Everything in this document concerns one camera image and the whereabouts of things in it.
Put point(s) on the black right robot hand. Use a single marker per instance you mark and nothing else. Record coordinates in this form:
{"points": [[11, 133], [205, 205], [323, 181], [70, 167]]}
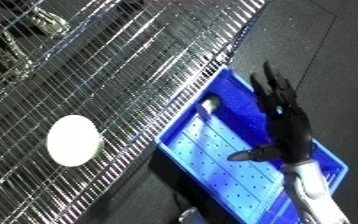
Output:
{"points": [[291, 133]]}

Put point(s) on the pale right robot arm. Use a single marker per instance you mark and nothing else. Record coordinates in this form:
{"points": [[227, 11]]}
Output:
{"points": [[314, 193]]}

